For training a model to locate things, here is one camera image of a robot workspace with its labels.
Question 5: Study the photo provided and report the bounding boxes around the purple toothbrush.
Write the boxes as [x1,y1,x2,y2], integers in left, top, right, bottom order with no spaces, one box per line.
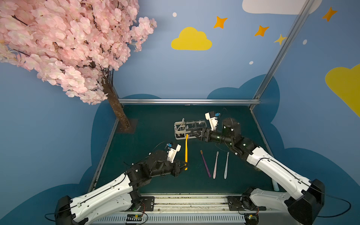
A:
[200,150,212,178]

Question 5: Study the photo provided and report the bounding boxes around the yellow toothbrush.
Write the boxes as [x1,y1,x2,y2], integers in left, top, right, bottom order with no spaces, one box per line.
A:
[185,134,188,171]

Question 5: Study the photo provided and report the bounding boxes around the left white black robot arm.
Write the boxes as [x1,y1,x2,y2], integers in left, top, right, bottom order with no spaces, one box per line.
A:
[54,150,188,225]

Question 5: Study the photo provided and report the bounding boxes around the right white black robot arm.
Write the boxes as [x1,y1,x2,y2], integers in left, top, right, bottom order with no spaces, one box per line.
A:
[191,118,325,225]

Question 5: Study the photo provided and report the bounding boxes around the white toothbrush holder rack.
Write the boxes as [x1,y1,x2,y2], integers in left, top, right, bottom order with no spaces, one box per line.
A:
[174,120,207,140]

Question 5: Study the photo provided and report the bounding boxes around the pale white toothbrush right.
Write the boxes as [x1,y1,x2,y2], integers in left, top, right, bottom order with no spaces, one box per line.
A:
[224,152,230,180]

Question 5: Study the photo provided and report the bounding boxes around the light pink toothbrush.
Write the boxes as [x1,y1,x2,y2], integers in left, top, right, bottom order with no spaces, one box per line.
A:
[212,151,219,179]

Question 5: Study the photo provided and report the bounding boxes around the left green circuit board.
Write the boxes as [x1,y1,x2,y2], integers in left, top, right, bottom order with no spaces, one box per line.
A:
[125,214,145,225]

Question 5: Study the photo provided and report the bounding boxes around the green circuit board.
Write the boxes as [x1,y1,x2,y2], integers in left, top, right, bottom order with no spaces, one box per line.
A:
[125,214,145,225]
[244,214,259,225]

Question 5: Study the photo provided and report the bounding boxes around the light blue brush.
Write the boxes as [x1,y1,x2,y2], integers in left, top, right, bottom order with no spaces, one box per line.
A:
[272,179,280,192]

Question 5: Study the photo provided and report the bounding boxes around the right green circuit board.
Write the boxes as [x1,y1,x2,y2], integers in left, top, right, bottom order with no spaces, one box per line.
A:
[244,214,259,225]

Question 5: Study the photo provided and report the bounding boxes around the pink cherry blossom tree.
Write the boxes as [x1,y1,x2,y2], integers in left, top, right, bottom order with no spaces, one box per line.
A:
[1,0,157,130]

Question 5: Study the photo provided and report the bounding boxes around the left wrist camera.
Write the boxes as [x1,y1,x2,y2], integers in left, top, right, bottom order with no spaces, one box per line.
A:
[166,142,181,163]

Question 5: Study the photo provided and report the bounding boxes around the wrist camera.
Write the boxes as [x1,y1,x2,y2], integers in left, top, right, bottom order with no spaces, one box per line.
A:
[205,111,221,131]
[166,142,181,163]

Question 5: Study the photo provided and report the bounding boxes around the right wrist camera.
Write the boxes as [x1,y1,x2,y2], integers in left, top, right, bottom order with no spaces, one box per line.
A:
[205,111,221,131]

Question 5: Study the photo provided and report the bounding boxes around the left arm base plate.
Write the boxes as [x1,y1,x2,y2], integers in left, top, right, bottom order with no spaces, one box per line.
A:
[130,196,155,212]

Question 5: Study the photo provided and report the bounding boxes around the tree base plate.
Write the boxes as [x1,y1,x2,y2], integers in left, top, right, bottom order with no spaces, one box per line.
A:
[115,118,138,134]

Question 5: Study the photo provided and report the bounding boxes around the aluminium rail front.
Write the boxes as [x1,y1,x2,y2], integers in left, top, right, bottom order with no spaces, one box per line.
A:
[90,194,299,225]

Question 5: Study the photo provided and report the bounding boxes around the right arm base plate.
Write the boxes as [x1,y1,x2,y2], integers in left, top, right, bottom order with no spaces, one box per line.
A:
[227,195,266,212]

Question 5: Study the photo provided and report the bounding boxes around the aluminium frame back bar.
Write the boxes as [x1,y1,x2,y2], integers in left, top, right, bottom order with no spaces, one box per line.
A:
[119,98,261,105]

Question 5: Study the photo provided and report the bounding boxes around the aluminium frame upright post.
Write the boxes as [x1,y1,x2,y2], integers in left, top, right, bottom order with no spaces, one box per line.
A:
[253,0,315,104]

